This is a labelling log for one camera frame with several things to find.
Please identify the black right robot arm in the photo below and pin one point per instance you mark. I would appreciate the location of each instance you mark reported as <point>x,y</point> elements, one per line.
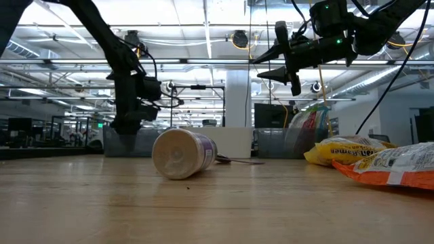
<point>383,30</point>

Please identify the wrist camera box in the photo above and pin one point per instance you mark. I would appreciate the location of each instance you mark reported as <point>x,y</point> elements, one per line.
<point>329,17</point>
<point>149,88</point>

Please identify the black cabinet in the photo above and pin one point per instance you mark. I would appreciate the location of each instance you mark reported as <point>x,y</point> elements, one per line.
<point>425,125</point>

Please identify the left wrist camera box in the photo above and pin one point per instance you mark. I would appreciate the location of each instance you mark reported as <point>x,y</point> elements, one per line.
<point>149,88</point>

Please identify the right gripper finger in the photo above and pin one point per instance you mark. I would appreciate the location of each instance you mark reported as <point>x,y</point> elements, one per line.
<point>281,74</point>
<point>274,55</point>

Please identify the grey translucent plastic bin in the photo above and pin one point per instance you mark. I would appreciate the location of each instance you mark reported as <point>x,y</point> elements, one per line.
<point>152,142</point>
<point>268,145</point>

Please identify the yellow ramen packet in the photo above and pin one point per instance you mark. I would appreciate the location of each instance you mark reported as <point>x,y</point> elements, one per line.
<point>342,150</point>

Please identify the red ramen packet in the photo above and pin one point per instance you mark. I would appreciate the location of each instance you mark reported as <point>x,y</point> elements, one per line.
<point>298,135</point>

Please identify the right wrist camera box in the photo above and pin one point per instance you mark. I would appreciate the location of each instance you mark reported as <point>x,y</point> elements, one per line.
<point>329,17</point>

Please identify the silver ventilation duct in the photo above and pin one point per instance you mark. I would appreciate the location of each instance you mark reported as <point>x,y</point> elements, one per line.
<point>359,86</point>

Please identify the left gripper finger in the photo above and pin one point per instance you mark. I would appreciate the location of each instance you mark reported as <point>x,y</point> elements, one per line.
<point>129,140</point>

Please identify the purple label spice jar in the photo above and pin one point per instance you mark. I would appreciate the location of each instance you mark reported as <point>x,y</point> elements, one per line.
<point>179,154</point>

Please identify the dark office chair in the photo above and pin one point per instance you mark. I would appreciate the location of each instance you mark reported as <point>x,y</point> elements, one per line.
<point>379,137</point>

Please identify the orange ramen packet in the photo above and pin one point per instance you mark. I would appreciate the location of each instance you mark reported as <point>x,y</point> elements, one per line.
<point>390,169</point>

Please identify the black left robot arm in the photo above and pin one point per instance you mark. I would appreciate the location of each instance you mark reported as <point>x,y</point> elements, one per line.
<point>101,37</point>

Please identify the black background rig frame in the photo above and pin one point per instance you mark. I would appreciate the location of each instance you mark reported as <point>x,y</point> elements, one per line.
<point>197,87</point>

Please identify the black monitor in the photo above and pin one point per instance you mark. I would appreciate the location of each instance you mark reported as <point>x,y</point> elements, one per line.
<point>273,115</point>

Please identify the white pillar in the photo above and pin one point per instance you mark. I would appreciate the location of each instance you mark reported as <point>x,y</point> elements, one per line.
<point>239,98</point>

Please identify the white plastic bin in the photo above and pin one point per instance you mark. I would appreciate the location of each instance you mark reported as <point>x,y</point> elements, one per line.
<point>237,142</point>

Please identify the blue ramen packet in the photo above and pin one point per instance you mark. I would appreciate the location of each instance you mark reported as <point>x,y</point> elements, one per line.
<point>322,117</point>

